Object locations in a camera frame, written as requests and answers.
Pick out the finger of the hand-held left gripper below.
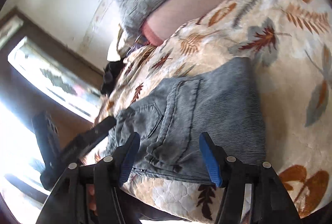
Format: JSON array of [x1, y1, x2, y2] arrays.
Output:
[[60, 116, 118, 160]]

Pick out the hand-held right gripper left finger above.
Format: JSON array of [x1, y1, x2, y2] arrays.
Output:
[[35, 132, 141, 224]]

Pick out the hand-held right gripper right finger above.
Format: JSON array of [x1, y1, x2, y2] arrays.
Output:
[[199, 132, 303, 224]]

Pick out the grey-blue denim pants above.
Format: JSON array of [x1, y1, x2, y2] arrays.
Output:
[[114, 58, 266, 180]]

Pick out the person's left hand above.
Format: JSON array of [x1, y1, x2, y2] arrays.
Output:
[[87, 185, 98, 215]]

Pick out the dark crumpled cloth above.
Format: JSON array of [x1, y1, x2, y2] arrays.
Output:
[[101, 60, 125, 95]]

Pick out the stained glass door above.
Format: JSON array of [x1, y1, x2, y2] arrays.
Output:
[[0, 16, 104, 214]]

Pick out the white pillow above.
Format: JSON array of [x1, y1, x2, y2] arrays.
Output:
[[107, 29, 130, 62]]

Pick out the purple printed cloth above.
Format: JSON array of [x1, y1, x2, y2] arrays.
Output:
[[128, 34, 149, 54]]

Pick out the cream leaf-print blanket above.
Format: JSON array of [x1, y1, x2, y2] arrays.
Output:
[[85, 0, 332, 223]]

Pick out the pink sofa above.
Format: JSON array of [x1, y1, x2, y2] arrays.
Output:
[[141, 0, 322, 46]]

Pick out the brown wooden door frame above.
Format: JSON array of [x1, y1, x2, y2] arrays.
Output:
[[0, 7, 104, 76]]

